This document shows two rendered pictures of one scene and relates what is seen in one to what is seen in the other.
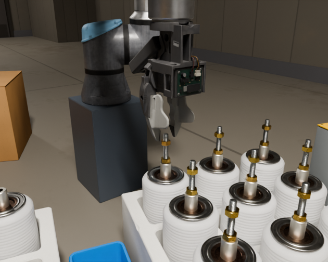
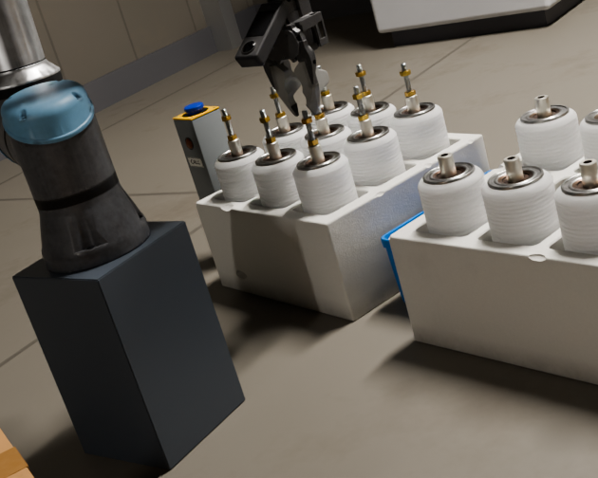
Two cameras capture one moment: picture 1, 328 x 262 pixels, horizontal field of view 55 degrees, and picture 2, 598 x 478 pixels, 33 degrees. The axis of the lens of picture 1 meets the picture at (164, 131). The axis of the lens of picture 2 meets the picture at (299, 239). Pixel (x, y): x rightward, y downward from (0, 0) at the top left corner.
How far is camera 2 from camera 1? 1.84 m
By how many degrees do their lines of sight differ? 94
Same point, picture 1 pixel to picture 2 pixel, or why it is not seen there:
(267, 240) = (383, 115)
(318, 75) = not seen: outside the picture
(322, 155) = (214, 145)
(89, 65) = (107, 169)
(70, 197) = (244, 437)
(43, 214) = (406, 229)
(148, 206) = (351, 188)
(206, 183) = not seen: hidden behind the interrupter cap
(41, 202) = (280, 455)
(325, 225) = (342, 118)
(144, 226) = (376, 191)
